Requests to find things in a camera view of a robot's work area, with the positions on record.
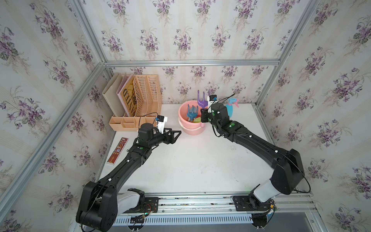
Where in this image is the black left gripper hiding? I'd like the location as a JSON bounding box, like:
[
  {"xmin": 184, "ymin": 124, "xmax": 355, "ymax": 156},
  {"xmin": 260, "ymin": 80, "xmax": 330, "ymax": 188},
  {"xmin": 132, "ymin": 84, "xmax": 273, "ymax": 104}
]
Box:
[{"xmin": 146, "ymin": 128, "xmax": 181, "ymax": 149}]

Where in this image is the purple rake pink handle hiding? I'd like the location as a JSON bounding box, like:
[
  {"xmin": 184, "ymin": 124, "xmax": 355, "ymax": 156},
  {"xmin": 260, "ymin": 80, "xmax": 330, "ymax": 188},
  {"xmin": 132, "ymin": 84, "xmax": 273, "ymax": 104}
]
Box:
[{"xmin": 197, "ymin": 91, "xmax": 208, "ymax": 109}]

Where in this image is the green trowel wooden handle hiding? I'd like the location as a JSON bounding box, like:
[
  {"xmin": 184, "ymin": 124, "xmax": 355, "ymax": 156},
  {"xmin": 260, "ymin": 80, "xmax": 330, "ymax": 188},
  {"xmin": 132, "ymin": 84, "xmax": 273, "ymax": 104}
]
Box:
[{"xmin": 193, "ymin": 117, "xmax": 201, "ymax": 123}]

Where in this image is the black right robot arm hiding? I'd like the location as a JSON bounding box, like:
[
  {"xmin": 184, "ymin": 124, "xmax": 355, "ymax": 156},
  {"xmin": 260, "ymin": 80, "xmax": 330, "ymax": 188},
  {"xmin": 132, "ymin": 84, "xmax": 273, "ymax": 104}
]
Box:
[{"xmin": 201, "ymin": 103, "xmax": 305, "ymax": 209}]

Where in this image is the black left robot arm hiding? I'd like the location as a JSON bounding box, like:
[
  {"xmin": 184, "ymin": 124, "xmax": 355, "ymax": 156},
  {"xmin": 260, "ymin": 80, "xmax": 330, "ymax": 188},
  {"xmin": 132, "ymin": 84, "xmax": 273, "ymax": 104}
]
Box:
[{"xmin": 76, "ymin": 123, "xmax": 182, "ymax": 232}]

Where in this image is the blue spray bottle pink trigger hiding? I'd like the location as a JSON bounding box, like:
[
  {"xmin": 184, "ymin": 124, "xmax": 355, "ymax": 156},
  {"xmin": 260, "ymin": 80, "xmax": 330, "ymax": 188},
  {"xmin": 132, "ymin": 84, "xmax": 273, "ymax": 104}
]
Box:
[{"xmin": 226, "ymin": 98, "xmax": 239, "ymax": 117}]

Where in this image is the pink plastic bucket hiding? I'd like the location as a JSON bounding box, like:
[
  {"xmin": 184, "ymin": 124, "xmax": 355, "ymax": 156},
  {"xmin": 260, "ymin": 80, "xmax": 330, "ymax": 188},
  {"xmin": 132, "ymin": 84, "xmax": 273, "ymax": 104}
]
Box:
[{"xmin": 178, "ymin": 100, "xmax": 206, "ymax": 136}]

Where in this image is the beige plastic file organizer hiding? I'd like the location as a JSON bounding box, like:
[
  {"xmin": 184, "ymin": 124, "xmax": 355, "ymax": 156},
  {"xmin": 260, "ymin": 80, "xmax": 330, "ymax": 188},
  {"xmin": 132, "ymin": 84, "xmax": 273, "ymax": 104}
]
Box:
[{"xmin": 109, "ymin": 74, "xmax": 162, "ymax": 131}]

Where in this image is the yellow lettered book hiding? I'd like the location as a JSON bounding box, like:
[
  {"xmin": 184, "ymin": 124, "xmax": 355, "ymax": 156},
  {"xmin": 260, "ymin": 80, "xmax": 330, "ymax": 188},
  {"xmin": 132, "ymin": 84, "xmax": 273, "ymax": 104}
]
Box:
[{"xmin": 118, "ymin": 75, "xmax": 137, "ymax": 117}]

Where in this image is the red brown flat box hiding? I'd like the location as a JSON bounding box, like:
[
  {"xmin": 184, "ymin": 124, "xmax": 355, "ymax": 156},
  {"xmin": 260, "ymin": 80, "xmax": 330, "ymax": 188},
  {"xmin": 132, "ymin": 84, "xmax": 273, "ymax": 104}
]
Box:
[{"xmin": 106, "ymin": 137, "xmax": 128, "ymax": 165}]

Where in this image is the pink folder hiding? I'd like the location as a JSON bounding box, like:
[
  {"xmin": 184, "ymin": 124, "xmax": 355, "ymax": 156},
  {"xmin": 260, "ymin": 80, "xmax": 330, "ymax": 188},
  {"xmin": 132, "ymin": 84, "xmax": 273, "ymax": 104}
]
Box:
[{"xmin": 116, "ymin": 73, "xmax": 131, "ymax": 117}]

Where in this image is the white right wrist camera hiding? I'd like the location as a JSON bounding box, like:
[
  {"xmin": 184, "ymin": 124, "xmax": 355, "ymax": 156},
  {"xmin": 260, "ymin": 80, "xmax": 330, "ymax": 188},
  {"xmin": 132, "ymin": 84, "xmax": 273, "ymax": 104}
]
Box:
[{"xmin": 207, "ymin": 94, "xmax": 217, "ymax": 108}]

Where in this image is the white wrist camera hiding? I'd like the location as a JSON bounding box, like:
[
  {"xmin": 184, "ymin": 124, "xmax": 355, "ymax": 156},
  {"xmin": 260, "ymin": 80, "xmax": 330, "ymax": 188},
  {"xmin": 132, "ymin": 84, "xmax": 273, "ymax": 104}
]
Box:
[
  {"xmin": 207, "ymin": 94, "xmax": 217, "ymax": 108},
  {"xmin": 156, "ymin": 115, "xmax": 168, "ymax": 134}
]

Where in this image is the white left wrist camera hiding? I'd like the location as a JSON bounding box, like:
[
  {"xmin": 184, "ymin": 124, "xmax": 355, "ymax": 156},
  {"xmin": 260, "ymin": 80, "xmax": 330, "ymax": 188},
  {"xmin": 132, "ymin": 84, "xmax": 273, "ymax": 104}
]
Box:
[{"xmin": 156, "ymin": 115, "xmax": 168, "ymax": 134}]

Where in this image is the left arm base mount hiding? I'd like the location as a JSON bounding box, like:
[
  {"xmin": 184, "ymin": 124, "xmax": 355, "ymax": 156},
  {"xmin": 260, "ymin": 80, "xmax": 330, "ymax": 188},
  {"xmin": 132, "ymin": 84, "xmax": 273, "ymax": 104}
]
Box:
[{"xmin": 118, "ymin": 188, "xmax": 159, "ymax": 226}]

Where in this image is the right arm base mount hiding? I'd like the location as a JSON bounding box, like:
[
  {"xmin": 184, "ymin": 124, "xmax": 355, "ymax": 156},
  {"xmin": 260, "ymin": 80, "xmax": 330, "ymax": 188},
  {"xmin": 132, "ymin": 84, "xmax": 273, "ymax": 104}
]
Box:
[{"xmin": 232, "ymin": 193, "xmax": 276, "ymax": 230}]

